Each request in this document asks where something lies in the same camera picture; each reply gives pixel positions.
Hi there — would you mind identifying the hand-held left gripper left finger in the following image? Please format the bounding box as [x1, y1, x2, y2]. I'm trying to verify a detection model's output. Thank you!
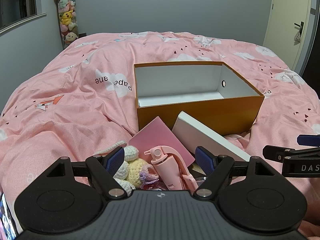
[44, 146, 128, 201]

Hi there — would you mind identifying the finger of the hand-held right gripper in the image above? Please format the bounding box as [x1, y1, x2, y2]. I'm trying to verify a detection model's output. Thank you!
[297, 134, 320, 146]
[262, 145, 292, 161]

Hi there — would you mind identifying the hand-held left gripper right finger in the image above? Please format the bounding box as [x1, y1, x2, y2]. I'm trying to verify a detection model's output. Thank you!
[192, 145, 275, 201]

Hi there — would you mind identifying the crocheted bunny doll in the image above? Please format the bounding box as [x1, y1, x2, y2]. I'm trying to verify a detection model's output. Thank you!
[93, 140, 161, 197]

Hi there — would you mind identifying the white box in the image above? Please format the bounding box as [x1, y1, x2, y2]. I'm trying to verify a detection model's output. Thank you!
[172, 111, 252, 163]

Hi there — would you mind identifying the pink handheld fan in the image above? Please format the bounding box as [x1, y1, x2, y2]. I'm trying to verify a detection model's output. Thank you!
[144, 146, 199, 191]

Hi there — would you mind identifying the orange cardboard box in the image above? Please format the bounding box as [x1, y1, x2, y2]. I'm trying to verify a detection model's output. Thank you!
[133, 60, 265, 137]

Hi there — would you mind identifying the pink printed blanket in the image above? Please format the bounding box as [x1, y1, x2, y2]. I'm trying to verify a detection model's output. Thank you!
[0, 31, 320, 240]

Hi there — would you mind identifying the dark wardrobe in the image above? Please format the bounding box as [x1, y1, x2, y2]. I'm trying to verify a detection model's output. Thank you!
[299, 0, 320, 81]

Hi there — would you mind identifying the smartphone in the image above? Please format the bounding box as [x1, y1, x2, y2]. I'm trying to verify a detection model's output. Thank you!
[0, 192, 19, 240]

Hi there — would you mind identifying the cream door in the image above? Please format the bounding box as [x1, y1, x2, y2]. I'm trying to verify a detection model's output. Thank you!
[262, 0, 313, 77]

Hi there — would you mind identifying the column of plush toys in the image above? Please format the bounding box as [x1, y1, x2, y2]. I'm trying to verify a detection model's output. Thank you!
[53, 0, 80, 50]

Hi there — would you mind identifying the window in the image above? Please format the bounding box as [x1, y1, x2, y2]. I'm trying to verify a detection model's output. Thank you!
[0, 0, 48, 34]

